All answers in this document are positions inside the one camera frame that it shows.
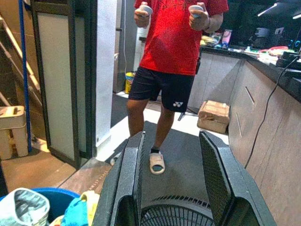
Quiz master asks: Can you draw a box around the brown cardboard box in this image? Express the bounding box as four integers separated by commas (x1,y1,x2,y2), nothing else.
197,100,230,134

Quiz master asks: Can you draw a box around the beige plastic stool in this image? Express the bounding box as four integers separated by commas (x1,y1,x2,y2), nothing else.
0,105,29,161

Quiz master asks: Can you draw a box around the grey white patterned garment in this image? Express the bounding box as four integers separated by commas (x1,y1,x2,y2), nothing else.
0,187,51,226

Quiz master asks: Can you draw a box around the black floor fan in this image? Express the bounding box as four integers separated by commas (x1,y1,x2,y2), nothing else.
140,194,215,226

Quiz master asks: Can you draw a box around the silver cabinet handle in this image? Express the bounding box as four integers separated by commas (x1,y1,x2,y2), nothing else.
236,113,243,137
244,86,255,105

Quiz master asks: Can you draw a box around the white handheld controller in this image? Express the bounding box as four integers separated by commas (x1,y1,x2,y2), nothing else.
189,5,205,19
138,4,153,18

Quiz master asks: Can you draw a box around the blue pole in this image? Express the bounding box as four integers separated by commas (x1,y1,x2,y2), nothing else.
18,0,32,153

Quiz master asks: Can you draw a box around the wooden counter cabinet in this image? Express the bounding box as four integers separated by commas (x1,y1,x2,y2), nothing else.
188,44,301,226

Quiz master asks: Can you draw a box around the dark grey carpet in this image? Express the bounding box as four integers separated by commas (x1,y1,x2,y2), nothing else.
104,120,230,203

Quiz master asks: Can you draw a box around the yellow and blue garment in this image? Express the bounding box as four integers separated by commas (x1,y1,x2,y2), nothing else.
50,190,101,226

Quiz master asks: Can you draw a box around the yellow bottle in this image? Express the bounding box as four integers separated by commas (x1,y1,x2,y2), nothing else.
124,72,136,94

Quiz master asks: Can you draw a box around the black framed door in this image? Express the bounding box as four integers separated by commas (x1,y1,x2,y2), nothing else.
30,0,98,169

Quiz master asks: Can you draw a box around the beige slipper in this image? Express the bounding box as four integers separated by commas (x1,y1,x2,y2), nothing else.
109,152,123,166
149,150,166,175

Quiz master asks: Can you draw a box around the black power cable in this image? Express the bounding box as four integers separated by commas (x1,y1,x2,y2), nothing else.
244,55,301,169

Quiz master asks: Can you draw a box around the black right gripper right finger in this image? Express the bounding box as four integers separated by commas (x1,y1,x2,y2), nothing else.
198,130,278,226

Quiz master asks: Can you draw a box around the blue plastic basin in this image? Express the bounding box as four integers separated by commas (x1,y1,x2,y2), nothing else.
0,187,80,223

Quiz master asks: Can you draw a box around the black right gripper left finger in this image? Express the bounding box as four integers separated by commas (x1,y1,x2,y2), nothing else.
93,131,148,226

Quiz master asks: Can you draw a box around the black box device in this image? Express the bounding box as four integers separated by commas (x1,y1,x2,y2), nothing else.
276,51,301,68

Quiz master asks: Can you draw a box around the pink black package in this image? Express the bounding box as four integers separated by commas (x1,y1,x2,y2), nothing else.
222,29,233,48

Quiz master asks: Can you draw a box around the person in red shirt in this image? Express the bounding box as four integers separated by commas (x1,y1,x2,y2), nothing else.
127,0,230,175

